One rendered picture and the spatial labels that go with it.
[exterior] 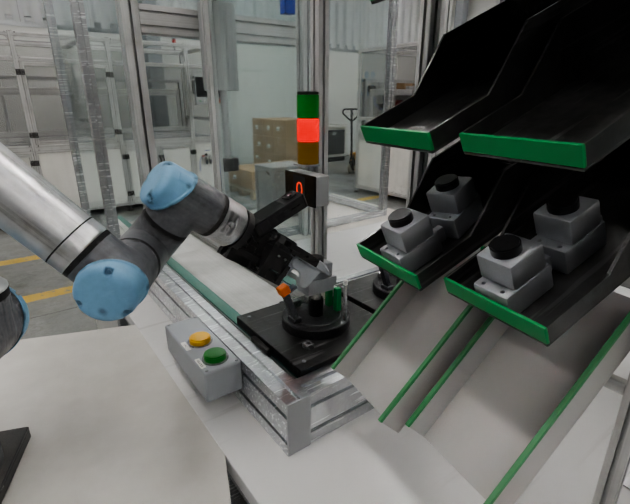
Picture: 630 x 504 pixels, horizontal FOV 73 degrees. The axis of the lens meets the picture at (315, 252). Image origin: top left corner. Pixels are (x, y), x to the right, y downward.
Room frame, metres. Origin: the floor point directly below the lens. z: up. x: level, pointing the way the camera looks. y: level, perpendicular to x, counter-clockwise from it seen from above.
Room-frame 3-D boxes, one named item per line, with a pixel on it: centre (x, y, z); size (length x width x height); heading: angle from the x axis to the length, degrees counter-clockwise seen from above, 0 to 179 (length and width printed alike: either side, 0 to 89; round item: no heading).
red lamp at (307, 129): (1.00, 0.02, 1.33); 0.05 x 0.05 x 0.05
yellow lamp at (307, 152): (1.00, 0.02, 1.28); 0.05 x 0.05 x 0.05
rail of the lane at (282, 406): (0.91, 0.28, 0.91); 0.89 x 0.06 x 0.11; 36
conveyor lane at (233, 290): (1.04, 0.16, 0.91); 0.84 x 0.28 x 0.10; 36
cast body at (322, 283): (0.79, -0.01, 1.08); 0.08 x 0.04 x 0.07; 127
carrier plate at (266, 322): (0.78, 0.00, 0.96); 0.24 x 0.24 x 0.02; 36
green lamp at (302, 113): (1.00, 0.02, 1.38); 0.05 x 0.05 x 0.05
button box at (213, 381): (0.72, 0.22, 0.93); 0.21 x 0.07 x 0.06; 36
